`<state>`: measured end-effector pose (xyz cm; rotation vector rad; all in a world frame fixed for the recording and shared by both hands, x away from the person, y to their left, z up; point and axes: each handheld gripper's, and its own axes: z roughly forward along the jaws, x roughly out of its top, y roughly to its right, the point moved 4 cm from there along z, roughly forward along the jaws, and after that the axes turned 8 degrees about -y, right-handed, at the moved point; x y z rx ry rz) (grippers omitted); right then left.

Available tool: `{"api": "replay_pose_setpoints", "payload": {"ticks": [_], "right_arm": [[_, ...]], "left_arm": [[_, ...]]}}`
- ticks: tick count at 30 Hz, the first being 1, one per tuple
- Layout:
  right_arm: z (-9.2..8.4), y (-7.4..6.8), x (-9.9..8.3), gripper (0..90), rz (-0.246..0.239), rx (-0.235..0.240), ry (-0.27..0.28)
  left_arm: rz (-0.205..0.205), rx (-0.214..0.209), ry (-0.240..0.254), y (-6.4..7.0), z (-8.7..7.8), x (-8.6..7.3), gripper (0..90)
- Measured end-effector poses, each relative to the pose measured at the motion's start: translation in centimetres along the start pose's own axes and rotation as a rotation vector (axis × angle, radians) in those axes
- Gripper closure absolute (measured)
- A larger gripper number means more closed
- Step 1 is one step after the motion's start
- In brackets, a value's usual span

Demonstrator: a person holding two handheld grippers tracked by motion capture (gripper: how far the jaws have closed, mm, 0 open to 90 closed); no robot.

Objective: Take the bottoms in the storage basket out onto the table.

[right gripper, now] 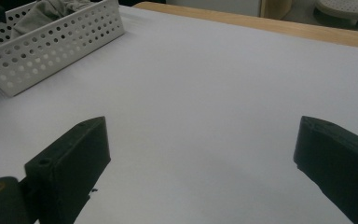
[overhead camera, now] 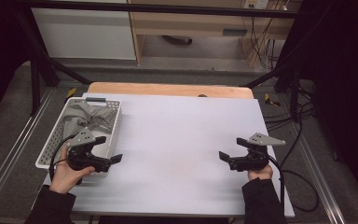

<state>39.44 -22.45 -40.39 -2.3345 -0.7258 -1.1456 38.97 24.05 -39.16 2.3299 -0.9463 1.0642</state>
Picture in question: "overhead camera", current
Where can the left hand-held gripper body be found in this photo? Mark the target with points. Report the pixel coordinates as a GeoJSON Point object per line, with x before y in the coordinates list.
{"type": "Point", "coordinates": [82, 154]}

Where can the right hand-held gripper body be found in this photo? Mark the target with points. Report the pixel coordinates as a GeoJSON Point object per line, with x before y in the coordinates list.
{"type": "Point", "coordinates": [254, 160]}

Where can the gray cloth garment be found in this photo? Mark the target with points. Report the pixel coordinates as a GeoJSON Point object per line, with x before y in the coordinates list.
{"type": "Point", "coordinates": [84, 116]}

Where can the white perforated plastic basket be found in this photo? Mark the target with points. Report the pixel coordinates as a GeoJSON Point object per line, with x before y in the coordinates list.
{"type": "Point", "coordinates": [51, 146]}

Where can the person's right hand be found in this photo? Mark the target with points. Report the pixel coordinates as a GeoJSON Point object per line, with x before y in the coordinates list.
{"type": "Point", "coordinates": [262, 174]}

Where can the person's left hand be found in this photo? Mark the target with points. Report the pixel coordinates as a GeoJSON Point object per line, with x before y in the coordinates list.
{"type": "Point", "coordinates": [63, 177]}

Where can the yellow and black clamp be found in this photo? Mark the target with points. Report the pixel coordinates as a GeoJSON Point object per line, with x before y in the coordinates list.
{"type": "Point", "coordinates": [271, 100]}
{"type": "Point", "coordinates": [71, 92]}

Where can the white cabinet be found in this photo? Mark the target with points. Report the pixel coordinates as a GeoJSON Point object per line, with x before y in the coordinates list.
{"type": "Point", "coordinates": [84, 34]}

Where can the wooden desk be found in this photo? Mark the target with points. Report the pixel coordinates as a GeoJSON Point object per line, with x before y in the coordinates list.
{"type": "Point", "coordinates": [183, 26]}

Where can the white power strip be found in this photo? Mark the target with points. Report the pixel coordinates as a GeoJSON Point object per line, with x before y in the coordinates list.
{"type": "Point", "coordinates": [256, 3]}

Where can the aluminium rail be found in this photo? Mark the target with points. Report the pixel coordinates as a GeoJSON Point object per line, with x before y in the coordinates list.
{"type": "Point", "coordinates": [15, 146]}
{"type": "Point", "coordinates": [320, 174]}

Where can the black metal frame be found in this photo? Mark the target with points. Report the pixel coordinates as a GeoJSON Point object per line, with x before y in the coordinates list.
{"type": "Point", "coordinates": [167, 8]}

